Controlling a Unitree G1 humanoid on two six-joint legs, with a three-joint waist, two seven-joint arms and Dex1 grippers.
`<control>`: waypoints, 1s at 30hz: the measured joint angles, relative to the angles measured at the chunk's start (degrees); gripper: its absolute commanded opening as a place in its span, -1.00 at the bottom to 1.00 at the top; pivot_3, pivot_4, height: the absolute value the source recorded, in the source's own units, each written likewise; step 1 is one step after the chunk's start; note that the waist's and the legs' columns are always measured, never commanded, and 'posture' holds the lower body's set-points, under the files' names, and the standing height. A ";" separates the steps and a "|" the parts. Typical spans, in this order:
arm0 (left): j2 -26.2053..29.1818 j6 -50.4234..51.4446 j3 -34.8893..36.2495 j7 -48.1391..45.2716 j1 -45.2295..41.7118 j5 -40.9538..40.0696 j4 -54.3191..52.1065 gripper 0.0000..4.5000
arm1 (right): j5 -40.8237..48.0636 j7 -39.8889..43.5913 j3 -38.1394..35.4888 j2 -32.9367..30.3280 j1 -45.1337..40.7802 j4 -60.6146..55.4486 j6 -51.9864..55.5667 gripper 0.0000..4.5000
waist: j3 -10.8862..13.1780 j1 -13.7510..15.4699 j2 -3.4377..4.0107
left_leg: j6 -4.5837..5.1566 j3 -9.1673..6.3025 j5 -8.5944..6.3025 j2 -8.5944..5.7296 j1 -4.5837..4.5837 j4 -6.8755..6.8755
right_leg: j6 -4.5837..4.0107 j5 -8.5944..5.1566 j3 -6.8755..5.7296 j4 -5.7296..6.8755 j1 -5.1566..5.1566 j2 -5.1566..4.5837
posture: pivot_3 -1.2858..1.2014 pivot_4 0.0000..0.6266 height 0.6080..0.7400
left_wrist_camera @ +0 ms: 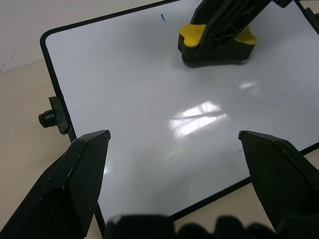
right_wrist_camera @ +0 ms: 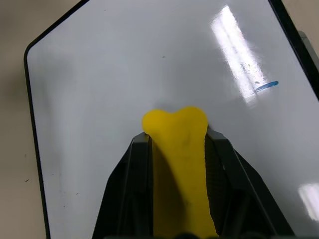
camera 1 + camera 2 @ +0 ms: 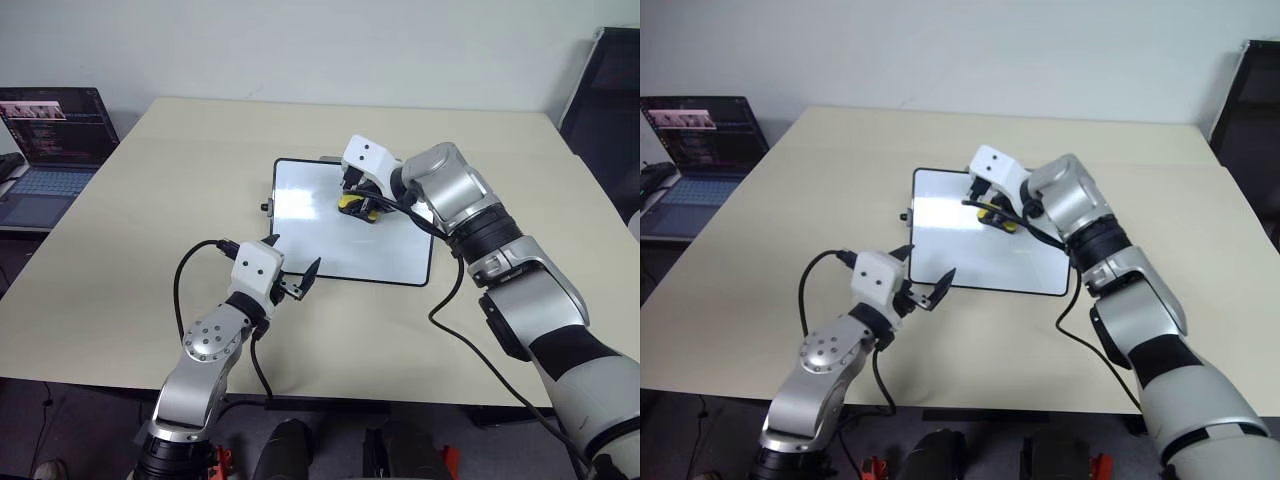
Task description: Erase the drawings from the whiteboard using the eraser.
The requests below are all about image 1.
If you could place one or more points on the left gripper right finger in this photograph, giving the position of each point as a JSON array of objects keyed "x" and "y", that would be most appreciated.
[{"x": 281, "y": 179}]

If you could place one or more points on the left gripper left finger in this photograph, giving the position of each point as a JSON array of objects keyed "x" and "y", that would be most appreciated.
[{"x": 62, "y": 194}]

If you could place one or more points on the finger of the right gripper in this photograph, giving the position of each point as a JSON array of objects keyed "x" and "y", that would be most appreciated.
[
  {"x": 203, "y": 12},
  {"x": 224, "y": 27}
]

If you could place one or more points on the yellow and black eraser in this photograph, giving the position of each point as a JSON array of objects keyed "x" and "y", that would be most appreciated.
[{"x": 189, "y": 35}]

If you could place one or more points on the black-framed whiteboard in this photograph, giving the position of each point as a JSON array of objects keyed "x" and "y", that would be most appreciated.
[{"x": 124, "y": 87}]

